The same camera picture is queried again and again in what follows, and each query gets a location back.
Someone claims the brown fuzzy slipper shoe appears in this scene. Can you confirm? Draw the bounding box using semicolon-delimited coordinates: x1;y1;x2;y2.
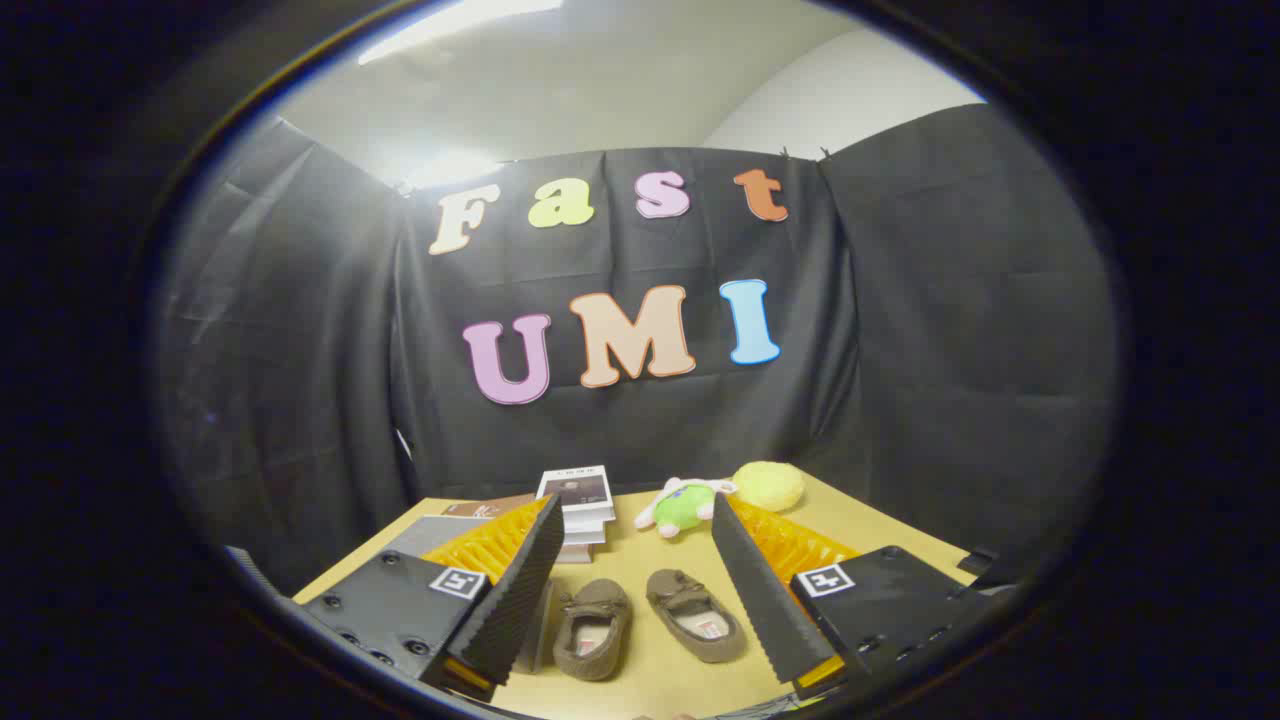
552;578;633;683
645;568;748;665

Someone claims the green and pink plush toy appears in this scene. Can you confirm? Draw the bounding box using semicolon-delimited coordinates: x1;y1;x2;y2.
634;476;738;541

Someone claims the black backdrop cloth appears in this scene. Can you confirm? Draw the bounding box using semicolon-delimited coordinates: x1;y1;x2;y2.
155;103;1119;601

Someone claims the pale brown edged book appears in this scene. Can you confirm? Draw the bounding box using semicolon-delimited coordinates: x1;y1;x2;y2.
553;526;608;564

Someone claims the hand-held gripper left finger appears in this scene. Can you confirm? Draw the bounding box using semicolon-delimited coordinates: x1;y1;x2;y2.
300;495;567;703

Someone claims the gray fabric storage box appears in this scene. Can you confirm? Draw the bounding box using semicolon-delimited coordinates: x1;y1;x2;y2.
385;514;557;674

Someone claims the white portrait cover book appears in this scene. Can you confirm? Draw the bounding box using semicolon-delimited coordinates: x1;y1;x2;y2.
536;464;614;511

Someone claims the brown cover flat book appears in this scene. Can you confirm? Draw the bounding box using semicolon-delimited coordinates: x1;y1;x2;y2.
440;492;541;520

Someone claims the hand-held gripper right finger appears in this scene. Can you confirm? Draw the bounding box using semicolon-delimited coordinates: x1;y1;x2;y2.
710;495;991;703

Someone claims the yellow plush cushion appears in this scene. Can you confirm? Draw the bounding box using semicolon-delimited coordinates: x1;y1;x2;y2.
731;460;806;513

